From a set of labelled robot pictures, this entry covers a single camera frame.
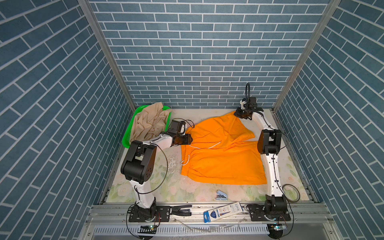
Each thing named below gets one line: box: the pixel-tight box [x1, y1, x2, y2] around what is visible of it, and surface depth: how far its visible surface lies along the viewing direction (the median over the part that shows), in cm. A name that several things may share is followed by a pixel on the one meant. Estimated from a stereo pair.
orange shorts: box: [180, 111, 267, 185], surface depth 96 cm
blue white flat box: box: [203, 202, 244, 223], surface depth 75 cm
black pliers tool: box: [171, 204, 192, 216], surface depth 75 cm
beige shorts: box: [130, 102, 171, 142], surface depth 106 cm
